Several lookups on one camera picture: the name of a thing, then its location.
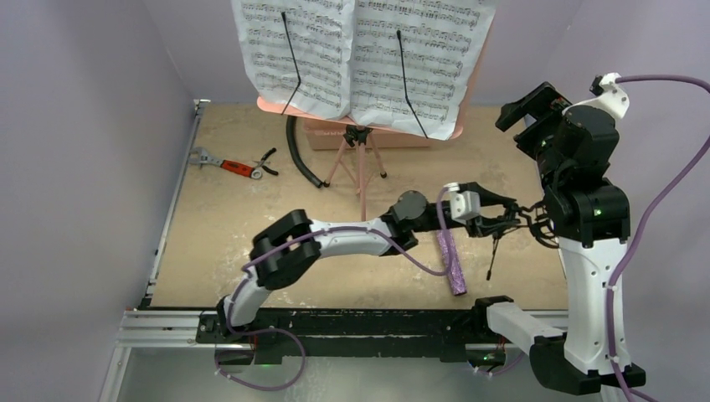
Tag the sheet music page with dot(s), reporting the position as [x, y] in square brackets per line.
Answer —
[412, 63]
[298, 53]

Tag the black handled pliers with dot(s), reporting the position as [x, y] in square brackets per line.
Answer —
[264, 163]

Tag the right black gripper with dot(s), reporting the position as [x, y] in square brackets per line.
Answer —
[524, 113]

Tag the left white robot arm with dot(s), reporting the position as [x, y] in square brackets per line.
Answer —
[285, 251]

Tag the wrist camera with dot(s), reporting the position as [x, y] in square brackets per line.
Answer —
[609, 96]
[464, 206]

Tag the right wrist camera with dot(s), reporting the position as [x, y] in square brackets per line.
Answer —
[609, 96]

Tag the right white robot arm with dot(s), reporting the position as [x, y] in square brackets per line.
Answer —
[590, 220]

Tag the pink plastic storage box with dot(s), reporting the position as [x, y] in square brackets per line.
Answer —
[328, 135]

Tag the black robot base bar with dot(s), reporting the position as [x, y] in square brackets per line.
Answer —
[452, 336]

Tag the pink folding music stand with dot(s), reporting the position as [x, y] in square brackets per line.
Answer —
[360, 174]

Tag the black microphone tripod stand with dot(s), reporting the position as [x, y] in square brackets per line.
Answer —
[534, 219]

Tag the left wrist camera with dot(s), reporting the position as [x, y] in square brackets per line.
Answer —
[464, 206]

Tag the red handled adjustable wrench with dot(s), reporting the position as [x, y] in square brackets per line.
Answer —
[199, 156]

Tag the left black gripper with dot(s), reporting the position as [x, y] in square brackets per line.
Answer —
[486, 224]

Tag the aluminium table frame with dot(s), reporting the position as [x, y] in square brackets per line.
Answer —
[217, 214]

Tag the purple glitter microphone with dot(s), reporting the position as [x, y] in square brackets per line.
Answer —
[456, 279]

